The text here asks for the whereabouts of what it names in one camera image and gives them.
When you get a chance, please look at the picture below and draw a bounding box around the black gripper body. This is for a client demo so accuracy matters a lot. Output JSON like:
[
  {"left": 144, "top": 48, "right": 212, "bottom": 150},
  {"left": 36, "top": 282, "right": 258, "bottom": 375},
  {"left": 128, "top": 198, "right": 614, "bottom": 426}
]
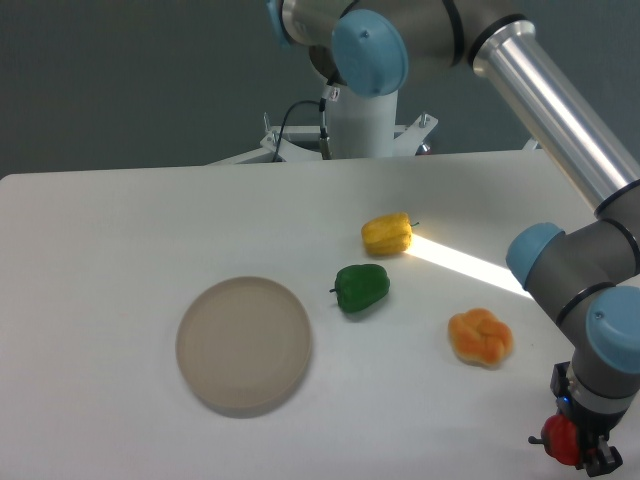
[{"left": 550, "top": 362, "right": 623, "bottom": 458}]

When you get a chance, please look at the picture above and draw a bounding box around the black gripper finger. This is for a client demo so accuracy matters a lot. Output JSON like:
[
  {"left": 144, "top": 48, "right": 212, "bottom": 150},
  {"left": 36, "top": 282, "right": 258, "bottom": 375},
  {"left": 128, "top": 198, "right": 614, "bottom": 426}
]
[{"left": 583, "top": 436, "right": 623, "bottom": 476}]

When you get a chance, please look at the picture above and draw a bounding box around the red bell pepper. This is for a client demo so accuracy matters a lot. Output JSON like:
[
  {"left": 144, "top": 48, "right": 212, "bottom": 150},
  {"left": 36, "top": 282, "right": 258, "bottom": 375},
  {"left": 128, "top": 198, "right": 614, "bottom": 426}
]
[{"left": 528, "top": 414, "right": 581, "bottom": 466}]

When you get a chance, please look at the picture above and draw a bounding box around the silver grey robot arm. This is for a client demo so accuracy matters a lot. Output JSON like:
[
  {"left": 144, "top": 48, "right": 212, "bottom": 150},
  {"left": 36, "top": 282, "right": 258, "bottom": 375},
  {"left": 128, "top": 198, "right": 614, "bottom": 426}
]
[{"left": 266, "top": 1, "right": 639, "bottom": 477}]

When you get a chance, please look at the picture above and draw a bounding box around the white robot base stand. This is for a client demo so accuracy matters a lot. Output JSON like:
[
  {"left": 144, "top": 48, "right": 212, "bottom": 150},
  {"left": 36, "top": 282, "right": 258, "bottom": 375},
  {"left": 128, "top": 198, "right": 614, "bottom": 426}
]
[{"left": 204, "top": 87, "right": 541, "bottom": 167}]

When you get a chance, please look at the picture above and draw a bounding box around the green bell pepper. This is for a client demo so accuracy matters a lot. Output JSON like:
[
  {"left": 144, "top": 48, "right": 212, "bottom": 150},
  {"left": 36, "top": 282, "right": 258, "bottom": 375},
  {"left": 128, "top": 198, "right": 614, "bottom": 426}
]
[{"left": 330, "top": 264, "right": 390, "bottom": 314}]

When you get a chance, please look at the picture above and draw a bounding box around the yellow bell pepper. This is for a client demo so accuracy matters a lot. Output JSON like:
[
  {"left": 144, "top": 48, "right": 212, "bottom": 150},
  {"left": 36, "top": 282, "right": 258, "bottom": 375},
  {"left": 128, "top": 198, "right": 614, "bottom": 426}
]
[{"left": 361, "top": 212, "right": 415, "bottom": 256}]

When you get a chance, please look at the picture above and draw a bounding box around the orange knotted bread roll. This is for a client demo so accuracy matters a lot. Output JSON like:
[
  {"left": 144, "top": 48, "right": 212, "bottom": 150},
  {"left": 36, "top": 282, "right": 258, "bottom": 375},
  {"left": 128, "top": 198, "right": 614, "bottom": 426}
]
[{"left": 447, "top": 308, "right": 514, "bottom": 368}]

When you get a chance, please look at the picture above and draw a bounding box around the beige round plate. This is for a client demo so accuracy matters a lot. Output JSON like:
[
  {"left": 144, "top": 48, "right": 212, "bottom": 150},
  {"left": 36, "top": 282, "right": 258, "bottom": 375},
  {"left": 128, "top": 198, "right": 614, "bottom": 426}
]
[{"left": 175, "top": 276, "right": 313, "bottom": 418}]

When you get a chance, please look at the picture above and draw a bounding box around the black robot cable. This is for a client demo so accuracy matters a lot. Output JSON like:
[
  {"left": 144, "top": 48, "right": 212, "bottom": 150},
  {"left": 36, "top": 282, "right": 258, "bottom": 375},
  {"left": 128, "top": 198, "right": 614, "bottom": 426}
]
[{"left": 272, "top": 69, "right": 343, "bottom": 163}]

